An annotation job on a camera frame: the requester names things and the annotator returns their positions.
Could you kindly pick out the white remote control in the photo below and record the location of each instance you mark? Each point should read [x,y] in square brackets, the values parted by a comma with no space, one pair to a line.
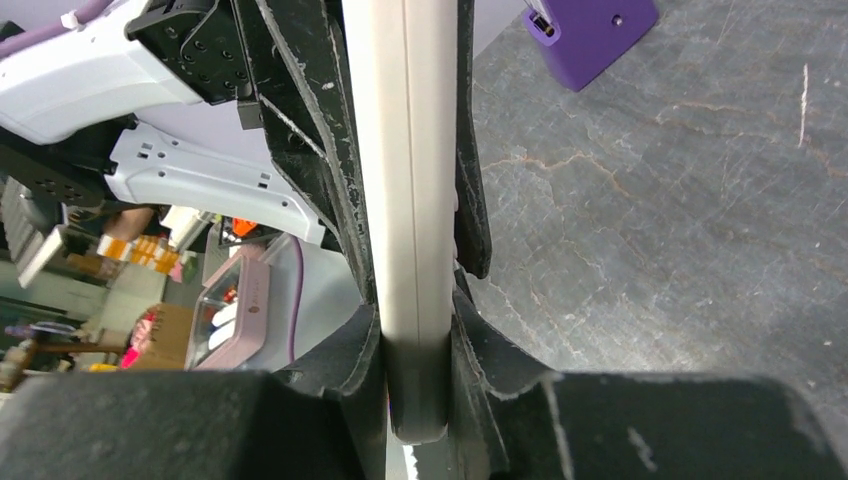
[403,67]

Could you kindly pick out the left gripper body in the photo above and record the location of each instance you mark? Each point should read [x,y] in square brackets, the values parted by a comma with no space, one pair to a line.
[207,44]

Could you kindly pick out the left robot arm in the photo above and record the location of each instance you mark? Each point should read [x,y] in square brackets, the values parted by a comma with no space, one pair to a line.
[70,129]

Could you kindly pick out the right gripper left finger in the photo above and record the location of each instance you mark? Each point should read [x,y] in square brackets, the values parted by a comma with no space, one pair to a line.
[338,408]

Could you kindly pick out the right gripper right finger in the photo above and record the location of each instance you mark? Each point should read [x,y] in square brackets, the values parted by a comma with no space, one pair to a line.
[496,423]

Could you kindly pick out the purple stand with white device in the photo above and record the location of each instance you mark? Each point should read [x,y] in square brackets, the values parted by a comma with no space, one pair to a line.
[579,39]

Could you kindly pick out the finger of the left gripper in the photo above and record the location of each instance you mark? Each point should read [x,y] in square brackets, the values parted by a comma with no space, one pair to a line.
[299,70]
[471,228]

